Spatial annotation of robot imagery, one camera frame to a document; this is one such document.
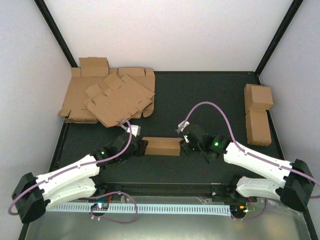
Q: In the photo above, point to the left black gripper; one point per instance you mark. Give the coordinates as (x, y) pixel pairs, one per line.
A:
(141, 148)

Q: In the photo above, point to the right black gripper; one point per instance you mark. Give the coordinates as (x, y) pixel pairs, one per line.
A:
(188, 151)

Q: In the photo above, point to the cardboard box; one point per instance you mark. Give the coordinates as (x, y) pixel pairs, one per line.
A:
(163, 146)
(257, 97)
(257, 128)

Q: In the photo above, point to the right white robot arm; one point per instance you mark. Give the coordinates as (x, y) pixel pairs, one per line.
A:
(288, 182)

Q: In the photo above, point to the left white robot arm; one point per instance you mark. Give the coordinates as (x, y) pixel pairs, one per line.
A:
(34, 195)

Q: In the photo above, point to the stack of flat cardboard blanks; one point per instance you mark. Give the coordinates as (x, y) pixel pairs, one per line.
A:
(93, 70)

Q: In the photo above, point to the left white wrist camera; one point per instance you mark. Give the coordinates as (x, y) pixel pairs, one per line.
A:
(135, 130)

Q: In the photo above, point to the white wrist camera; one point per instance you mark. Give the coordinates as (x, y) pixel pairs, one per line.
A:
(135, 130)
(181, 126)

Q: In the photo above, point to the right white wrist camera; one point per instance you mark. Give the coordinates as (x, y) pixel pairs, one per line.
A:
(181, 126)

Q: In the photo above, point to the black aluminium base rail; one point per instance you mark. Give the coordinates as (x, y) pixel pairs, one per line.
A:
(160, 188)

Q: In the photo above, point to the light blue slotted cable duct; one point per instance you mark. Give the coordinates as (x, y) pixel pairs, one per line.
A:
(142, 208)

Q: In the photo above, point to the left black frame post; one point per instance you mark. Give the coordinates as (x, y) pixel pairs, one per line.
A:
(51, 23)

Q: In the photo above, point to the black frame post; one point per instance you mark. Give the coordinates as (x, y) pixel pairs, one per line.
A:
(51, 23)
(282, 28)

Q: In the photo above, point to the right black frame post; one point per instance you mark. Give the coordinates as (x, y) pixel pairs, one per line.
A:
(282, 28)

